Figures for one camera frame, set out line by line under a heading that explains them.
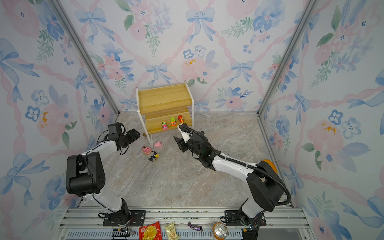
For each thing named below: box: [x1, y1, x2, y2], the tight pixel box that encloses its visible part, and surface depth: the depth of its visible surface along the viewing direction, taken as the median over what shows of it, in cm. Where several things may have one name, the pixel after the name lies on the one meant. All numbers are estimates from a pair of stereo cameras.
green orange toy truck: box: [170, 117, 177, 127], surface depth 92 cm
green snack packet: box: [164, 221, 181, 240], surface depth 70 cm
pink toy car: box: [161, 120, 169, 131], surface depth 90 cm
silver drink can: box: [212, 222, 229, 240], surface depth 63 cm
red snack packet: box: [139, 221, 163, 240], surface depth 71 cm
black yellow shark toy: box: [148, 150, 160, 162], surface depth 94 cm
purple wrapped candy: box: [188, 221, 204, 232], surface depth 73 cm
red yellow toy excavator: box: [177, 115, 185, 124], surface depth 94 cm
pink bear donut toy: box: [142, 146, 152, 155], surface depth 98 cm
